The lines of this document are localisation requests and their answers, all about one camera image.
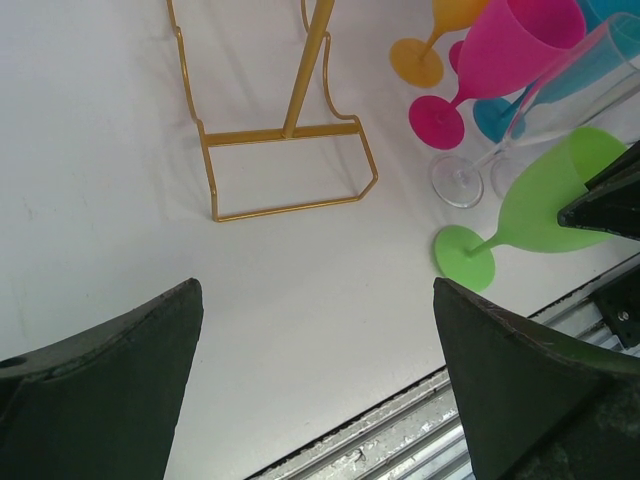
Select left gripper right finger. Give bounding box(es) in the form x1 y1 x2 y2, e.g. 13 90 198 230
433 278 639 479

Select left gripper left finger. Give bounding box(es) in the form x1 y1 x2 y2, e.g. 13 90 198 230
1 278 203 479

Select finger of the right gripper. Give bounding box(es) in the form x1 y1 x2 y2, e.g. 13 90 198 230
557 141 639 238

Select green plastic wine glass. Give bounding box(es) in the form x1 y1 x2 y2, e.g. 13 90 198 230
432 127 628 293

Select clear wine glass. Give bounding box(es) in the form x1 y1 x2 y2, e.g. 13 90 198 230
430 12 639 209
490 63 639 198

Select cyan plastic wine glass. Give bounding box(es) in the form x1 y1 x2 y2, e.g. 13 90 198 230
473 0 639 142

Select magenta wine glass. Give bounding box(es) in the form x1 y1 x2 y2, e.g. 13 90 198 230
448 40 464 73
408 0 586 150

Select orange plastic wine glass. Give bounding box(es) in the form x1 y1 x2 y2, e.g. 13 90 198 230
389 0 489 88

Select right black base bracket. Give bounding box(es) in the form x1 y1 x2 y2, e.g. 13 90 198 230
590 266 640 349

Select aluminium front rail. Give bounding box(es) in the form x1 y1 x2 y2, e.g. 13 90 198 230
244 254 640 480

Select gold wire glass rack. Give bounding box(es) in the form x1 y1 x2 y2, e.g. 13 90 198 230
166 0 379 223

